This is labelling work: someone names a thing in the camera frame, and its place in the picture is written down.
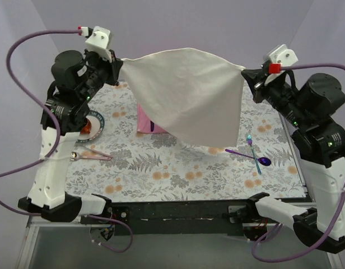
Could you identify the white cloth napkin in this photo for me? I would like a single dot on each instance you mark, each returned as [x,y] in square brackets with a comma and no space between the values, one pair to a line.
[191,94]

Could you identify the pink satin placemat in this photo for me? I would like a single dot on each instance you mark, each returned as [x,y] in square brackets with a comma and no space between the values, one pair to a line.
[143,123]

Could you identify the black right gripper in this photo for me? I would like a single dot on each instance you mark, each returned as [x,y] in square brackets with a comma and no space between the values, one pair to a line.
[258,84]

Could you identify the purple spoon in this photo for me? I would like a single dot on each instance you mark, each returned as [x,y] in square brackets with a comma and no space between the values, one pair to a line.
[262,160]

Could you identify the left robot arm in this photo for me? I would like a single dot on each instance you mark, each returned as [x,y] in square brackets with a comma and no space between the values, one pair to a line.
[48,196]

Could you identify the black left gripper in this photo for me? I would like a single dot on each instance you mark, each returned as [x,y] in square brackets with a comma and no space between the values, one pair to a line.
[111,70]

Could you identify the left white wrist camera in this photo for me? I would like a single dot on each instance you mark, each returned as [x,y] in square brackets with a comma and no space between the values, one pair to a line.
[98,38]

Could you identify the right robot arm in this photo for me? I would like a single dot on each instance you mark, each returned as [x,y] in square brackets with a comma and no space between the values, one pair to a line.
[321,144]

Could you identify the orange brown small cup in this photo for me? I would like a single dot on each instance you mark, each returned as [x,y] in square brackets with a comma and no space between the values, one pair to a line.
[87,128]

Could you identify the rose gold spoon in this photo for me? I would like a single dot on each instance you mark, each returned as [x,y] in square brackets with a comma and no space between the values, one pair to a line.
[76,156]

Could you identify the purple knife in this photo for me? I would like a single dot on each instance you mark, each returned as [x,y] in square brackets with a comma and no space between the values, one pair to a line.
[152,126]

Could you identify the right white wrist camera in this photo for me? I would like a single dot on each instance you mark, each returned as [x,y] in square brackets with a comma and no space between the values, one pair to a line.
[282,55]

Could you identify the floral patterned tablecloth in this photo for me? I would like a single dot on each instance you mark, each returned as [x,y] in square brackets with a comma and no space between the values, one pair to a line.
[158,167]

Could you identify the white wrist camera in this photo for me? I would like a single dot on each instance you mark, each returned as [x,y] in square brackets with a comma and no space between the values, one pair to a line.
[282,55]
[98,38]

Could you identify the teal rimmed saucer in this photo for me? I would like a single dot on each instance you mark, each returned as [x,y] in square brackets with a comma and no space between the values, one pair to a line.
[98,124]

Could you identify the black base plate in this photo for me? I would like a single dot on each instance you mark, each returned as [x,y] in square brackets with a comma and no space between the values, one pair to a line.
[179,217]

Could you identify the iridescent blue fork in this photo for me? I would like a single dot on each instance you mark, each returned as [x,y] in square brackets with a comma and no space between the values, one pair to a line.
[250,143]

